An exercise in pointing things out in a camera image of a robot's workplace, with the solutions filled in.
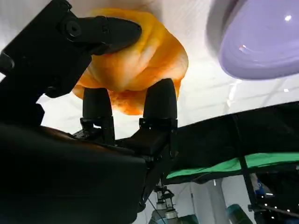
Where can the black backdrop cloth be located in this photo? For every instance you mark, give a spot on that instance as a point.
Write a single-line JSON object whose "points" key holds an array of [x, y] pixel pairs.
{"points": [[233, 137]]}

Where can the orange and white toy bread roll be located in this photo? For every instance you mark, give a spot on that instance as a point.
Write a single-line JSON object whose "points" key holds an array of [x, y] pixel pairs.
{"points": [[144, 65]]}

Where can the teal green container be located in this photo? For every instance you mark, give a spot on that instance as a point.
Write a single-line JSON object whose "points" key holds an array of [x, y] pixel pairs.
{"points": [[237, 214]]}

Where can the lilac plate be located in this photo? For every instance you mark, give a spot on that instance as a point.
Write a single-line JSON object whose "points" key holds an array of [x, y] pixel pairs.
{"points": [[257, 42]]}

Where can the green cloth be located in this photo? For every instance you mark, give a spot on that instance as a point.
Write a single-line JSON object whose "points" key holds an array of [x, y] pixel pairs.
{"points": [[268, 161]]}

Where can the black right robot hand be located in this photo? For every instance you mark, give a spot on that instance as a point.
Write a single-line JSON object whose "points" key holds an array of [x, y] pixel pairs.
{"points": [[58, 163]]}

